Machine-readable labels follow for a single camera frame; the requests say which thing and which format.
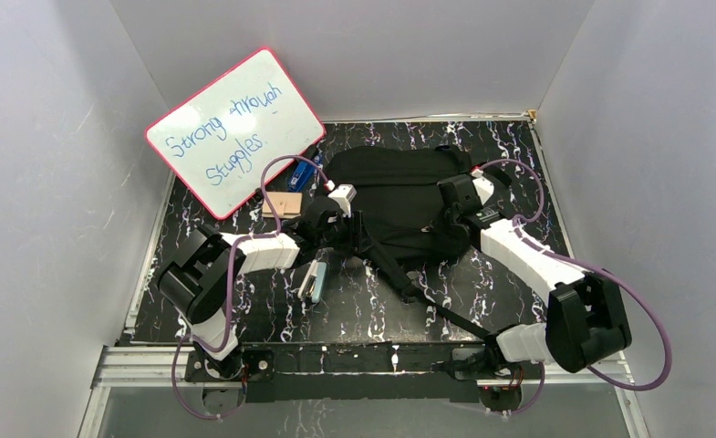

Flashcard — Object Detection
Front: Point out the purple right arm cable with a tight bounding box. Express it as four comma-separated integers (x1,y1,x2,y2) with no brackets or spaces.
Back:
478,158,674,418

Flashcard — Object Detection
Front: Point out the small wooden block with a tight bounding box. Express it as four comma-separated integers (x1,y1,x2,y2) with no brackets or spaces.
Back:
262,192,303,219

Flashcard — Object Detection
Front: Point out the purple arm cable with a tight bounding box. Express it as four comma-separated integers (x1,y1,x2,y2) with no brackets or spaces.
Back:
478,158,674,418
170,155,335,422

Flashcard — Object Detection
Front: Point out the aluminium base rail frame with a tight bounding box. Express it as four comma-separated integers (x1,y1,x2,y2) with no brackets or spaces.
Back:
79,343,649,437

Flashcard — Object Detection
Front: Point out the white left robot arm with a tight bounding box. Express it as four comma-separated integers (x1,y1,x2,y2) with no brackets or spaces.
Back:
154,196,353,380

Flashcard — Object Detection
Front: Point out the white eraser block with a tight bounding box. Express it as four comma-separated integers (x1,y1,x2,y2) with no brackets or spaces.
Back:
297,261,327,304

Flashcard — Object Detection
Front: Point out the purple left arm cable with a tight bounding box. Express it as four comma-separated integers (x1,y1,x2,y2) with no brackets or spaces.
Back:
170,155,335,422

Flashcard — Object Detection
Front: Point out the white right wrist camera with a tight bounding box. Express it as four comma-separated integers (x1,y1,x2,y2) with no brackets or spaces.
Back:
471,167,496,205

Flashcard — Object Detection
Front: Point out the pink framed whiteboard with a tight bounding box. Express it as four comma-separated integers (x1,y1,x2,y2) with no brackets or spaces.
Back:
144,47,326,219

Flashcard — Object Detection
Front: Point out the blue stapler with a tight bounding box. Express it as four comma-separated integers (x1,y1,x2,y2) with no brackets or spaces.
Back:
287,153,321,193

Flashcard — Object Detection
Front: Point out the black student backpack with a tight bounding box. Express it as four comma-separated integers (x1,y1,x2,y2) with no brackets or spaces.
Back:
325,145,492,339

